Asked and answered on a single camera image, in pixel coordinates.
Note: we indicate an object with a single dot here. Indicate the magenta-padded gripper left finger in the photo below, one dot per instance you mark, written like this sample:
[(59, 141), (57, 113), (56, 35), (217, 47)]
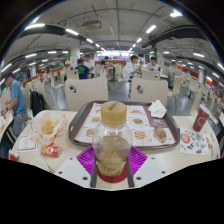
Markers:
[(74, 168)]

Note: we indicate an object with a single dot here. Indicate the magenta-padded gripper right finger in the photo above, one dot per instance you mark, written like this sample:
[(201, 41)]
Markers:
[(148, 168)]

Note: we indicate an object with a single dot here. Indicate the clear tea bottle tan cap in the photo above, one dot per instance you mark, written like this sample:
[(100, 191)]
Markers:
[(112, 143)]

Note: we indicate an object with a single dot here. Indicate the red sauce packet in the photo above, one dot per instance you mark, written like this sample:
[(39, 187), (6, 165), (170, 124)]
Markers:
[(50, 150)]

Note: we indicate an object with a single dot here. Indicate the dark brown food tray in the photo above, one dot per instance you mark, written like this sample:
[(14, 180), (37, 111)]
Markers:
[(74, 128)]

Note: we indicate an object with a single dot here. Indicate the printed paper tray liner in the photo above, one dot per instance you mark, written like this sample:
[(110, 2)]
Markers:
[(140, 123)]

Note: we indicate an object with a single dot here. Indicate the fried food paper bag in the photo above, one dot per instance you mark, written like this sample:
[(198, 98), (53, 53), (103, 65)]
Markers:
[(49, 126)]

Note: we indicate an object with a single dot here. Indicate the colourful printed leaflet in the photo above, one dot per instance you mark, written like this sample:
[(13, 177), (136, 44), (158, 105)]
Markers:
[(195, 141)]

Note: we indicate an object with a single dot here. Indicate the white framed card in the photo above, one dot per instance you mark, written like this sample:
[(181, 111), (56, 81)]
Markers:
[(26, 143)]

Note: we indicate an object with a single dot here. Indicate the white crumpled napkin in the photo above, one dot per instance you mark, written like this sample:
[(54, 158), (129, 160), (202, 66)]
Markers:
[(157, 109)]

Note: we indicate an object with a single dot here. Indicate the red cardboard box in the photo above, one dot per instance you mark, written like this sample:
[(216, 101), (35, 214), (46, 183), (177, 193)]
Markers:
[(13, 156)]

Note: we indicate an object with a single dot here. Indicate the red paper cup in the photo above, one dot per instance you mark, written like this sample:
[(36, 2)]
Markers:
[(201, 118)]

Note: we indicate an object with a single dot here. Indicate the black backpack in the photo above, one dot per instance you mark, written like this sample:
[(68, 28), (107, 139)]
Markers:
[(36, 101)]

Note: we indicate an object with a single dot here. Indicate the beige wooden chair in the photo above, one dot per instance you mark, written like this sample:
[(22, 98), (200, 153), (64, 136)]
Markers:
[(151, 90), (39, 86), (88, 91)]

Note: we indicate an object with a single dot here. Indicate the person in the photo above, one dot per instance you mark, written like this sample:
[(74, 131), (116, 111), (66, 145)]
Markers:
[(81, 70), (43, 76), (89, 65), (105, 60), (152, 66), (15, 103), (130, 68)]

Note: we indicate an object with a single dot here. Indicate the beige chairs group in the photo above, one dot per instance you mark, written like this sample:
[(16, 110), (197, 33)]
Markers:
[(72, 74)]

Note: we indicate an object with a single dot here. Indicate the ceiling air conditioner unit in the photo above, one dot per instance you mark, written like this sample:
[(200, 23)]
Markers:
[(91, 25)]

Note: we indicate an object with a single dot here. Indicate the ceiling lights group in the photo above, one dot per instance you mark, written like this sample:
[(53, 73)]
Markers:
[(175, 14)]

